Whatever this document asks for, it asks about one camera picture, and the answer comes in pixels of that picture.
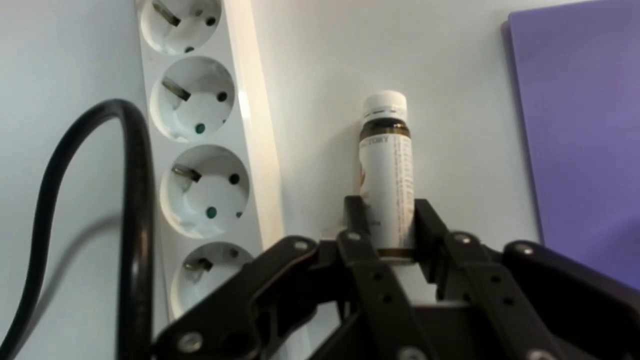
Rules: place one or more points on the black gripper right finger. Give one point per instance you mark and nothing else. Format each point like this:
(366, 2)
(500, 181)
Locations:
(507, 301)

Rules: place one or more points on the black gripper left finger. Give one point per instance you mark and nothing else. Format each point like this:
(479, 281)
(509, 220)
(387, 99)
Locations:
(373, 281)

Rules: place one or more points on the white bottle brown band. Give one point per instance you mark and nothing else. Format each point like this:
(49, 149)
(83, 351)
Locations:
(387, 167)

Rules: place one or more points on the white power strip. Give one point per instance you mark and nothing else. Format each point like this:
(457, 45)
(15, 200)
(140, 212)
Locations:
(257, 167)

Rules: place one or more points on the purple mat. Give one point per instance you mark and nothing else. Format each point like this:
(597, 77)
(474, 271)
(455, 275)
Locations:
(586, 133)

